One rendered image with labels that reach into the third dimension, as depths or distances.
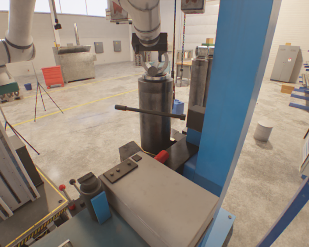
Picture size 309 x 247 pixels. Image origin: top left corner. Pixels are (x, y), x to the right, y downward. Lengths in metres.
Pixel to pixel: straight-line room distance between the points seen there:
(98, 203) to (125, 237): 0.16
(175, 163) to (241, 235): 1.32
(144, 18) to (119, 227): 0.70
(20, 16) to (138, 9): 0.83
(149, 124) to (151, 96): 0.18
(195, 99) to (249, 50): 1.74
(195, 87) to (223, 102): 1.60
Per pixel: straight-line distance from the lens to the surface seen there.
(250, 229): 2.09
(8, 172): 1.80
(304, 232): 2.39
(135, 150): 1.09
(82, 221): 0.73
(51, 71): 7.97
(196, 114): 0.71
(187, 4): 0.86
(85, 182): 0.57
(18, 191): 1.94
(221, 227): 1.84
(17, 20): 1.20
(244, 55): 0.60
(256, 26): 0.60
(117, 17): 0.99
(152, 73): 0.75
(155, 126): 0.94
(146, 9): 0.47
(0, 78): 1.31
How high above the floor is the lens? 1.66
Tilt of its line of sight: 28 degrees down
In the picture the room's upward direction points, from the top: straight up
